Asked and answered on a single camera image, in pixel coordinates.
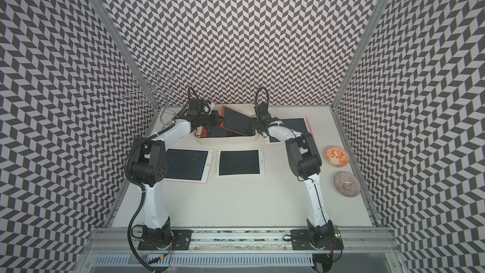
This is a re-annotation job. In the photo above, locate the pink writing tablet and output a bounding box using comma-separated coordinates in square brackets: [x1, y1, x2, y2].
[164, 149, 213, 183]
[265, 117, 313, 145]

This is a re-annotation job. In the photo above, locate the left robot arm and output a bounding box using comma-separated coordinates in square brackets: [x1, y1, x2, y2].
[125, 87, 222, 272]

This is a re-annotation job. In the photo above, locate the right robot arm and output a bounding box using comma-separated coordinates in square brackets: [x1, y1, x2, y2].
[254, 87, 341, 264]

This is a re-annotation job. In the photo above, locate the white plastic storage box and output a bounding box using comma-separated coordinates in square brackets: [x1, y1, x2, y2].
[190, 104, 265, 145]

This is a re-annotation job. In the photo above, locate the orange patterned bowl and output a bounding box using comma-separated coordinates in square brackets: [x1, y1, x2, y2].
[325, 146, 350, 168]

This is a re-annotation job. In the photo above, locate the chrome wire stand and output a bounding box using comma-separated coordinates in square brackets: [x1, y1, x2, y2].
[121, 72, 177, 110]

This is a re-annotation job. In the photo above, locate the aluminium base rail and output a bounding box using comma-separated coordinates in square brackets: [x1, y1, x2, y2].
[74, 227, 408, 272]

